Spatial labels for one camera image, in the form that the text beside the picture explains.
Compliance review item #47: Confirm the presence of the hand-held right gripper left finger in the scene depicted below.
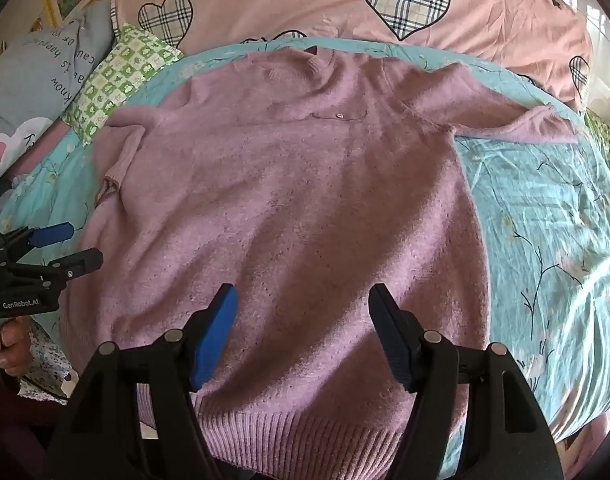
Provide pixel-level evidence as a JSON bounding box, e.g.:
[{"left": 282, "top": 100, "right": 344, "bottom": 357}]
[{"left": 45, "top": 283, "right": 238, "bottom": 480}]

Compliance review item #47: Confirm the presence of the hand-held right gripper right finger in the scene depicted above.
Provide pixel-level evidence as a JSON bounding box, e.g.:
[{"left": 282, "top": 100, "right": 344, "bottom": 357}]
[{"left": 368, "top": 283, "right": 568, "bottom": 480}]

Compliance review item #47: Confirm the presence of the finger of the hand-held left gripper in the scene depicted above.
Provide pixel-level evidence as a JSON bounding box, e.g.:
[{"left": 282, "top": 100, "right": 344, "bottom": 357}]
[
  {"left": 10, "top": 248, "right": 104, "bottom": 292},
  {"left": 0, "top": 222, "right": 76, "bottom": 263}
]

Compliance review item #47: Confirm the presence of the mauve knitted sweater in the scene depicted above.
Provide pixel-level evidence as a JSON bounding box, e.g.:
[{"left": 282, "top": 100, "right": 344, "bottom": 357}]
[{"left": 60, "top": 46, "right": 588, "bottom": 478}]

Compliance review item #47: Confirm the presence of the person's left hand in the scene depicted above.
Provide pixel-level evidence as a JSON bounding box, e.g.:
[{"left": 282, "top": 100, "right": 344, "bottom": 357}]
[{"left": 0, "top": 315, "right": 32, "bottom": 379}]

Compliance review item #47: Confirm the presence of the white floral cloth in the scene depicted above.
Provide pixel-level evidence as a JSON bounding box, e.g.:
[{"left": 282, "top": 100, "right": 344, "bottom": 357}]
[{"left": 19, "top": 319, "right": 82, "bottom": 402}]

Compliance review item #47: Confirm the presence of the green checked pillow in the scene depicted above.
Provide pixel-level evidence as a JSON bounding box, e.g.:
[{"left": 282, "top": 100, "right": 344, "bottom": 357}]
[{"left": 62, "top": 23, "right": 184, "bottom": 146}]

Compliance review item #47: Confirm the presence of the grey printed pillow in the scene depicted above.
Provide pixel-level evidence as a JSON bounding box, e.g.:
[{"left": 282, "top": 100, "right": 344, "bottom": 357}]
[{"left": 0, "top": 0, "right": 117, "bottom": 172}]

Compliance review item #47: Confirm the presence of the teal floral bed sheet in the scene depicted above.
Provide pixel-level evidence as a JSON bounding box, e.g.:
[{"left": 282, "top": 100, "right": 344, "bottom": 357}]
[{"left": 0, "top": 35, "right": 610, "bottom": 476}]

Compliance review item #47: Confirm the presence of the pink heart print quilt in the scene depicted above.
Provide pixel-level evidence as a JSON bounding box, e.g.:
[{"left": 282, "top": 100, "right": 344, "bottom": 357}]
[{"left": 111, "top": 0, "right": 594, "bottom": 112}]

